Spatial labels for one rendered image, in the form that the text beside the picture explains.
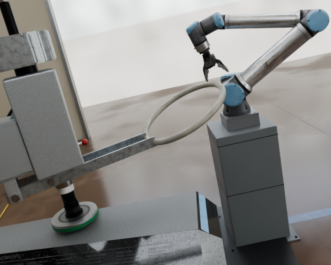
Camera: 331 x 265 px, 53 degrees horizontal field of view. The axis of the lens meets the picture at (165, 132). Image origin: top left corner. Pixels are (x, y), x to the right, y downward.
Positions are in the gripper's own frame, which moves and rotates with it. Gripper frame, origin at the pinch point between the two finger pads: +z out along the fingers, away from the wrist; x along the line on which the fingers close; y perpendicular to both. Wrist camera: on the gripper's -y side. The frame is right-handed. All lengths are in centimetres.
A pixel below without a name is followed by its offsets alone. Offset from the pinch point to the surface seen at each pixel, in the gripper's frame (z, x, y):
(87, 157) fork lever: -18, 61, -77
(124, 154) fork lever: -12, 43, -77
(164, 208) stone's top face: 17, 37, -88
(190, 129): -8, 11, -73
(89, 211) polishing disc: 1, 67, -92
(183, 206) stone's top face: 19, 28, -88
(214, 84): -10.6, -2.2, -38.8
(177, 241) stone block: 18, 28, -110
